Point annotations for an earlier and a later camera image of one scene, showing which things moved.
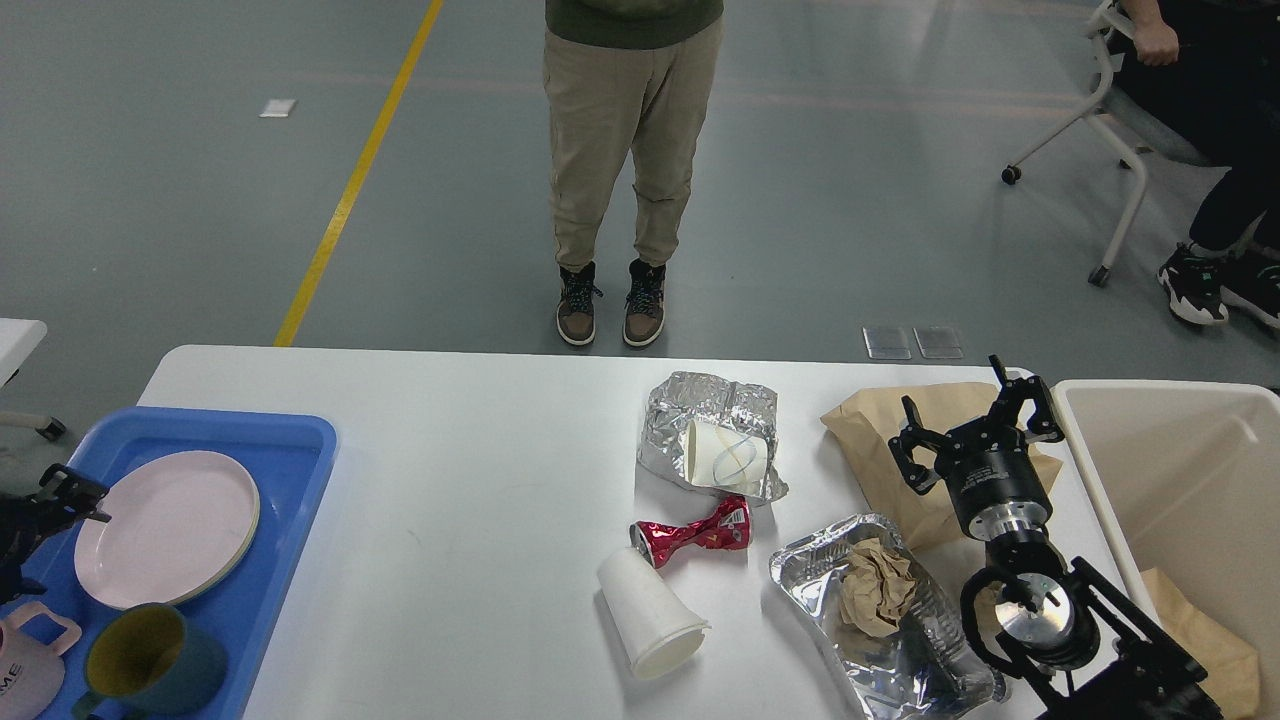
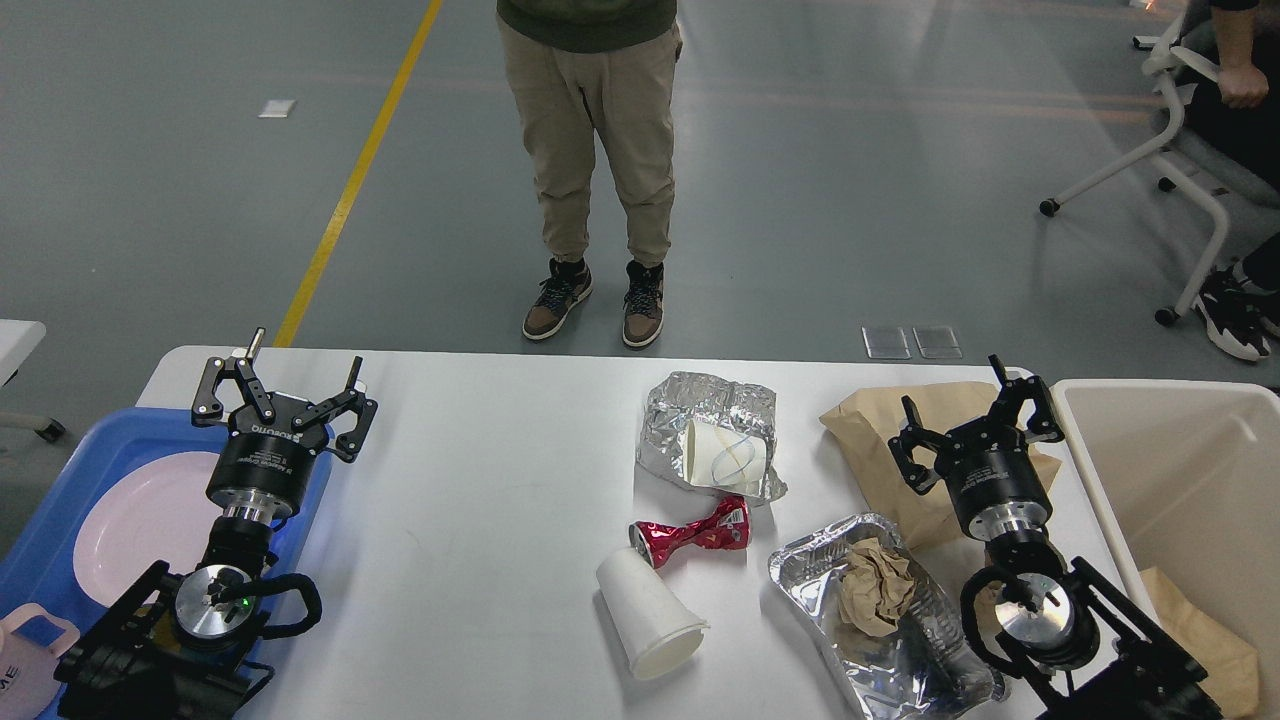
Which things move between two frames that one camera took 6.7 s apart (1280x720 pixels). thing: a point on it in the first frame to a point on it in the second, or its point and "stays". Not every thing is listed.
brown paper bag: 868,425 stays
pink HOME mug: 31,671 stays
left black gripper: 24,525 to 265,467
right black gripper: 996,481 stays
